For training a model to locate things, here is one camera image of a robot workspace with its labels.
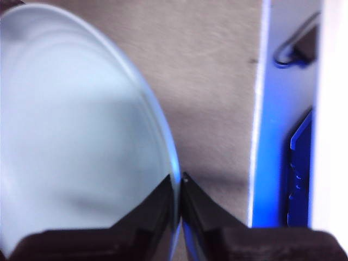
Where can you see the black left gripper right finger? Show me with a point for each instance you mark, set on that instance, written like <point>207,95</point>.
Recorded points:
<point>231,242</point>

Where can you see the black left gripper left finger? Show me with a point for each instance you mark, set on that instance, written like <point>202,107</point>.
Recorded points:
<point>122,244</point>

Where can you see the blue round plate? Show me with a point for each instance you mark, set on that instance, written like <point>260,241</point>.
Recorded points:
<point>81,108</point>

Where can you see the dark flat device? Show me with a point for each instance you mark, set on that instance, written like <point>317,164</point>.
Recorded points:
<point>299,163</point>

